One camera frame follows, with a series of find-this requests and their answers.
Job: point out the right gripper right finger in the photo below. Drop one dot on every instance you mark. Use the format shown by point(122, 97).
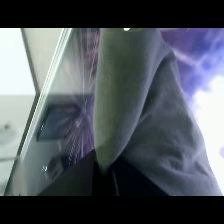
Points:
point(136, 183)

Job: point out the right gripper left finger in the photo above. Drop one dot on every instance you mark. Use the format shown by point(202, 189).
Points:
point(80, 180)

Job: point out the grey T-shirt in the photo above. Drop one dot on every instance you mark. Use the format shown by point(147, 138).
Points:
point(150, 116)

